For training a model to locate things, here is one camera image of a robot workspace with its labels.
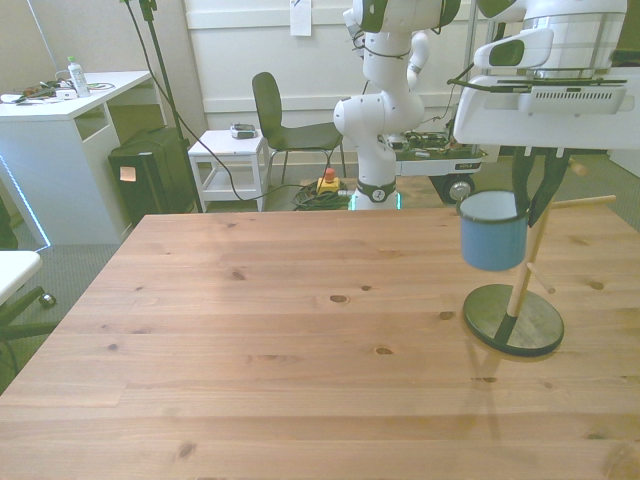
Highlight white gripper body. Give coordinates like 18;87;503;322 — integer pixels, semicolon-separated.
452;74;640;150

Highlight yellow emergency stop button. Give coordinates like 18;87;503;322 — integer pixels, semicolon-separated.
317;168;342;196

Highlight white desk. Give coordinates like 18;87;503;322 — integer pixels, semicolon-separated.
0;69;166;246

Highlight black tripod stand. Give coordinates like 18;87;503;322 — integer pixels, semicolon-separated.
117;0;204;214

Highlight long black hanging cable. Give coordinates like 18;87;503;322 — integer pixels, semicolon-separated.
119;0;321;203

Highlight black floor cable bundle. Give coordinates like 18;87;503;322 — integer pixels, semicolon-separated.
292;182;359;212

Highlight wheeled robot cart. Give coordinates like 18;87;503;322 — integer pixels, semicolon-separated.
384;102;489;205

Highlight clear plastic bottle green cap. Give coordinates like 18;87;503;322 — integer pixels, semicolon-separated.
67;55;92;99

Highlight blue enamel mug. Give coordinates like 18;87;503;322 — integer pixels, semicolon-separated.
457;191;530;273

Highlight black plastic chair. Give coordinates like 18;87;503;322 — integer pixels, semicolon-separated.
251;71;346;184

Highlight white rounded table top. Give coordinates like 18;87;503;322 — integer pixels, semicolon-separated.
0;249;42;306

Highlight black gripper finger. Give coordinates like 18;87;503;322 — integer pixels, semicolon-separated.
510;147;536;217
529;148;571;229

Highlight white paper sheet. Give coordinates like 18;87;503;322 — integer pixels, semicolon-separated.
289;0;313;37

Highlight wooden mug tree black base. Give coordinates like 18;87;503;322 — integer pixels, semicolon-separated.
462;159;617;359

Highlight small white side table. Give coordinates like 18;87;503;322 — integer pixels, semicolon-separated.
187;129;271;212

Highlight black computer case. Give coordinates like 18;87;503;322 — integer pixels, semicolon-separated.
107;127;199;226

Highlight tangled cables and tools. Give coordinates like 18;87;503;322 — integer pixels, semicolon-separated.
12;78;117;105

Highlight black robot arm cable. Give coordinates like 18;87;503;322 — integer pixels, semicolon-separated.
348;29;477;87

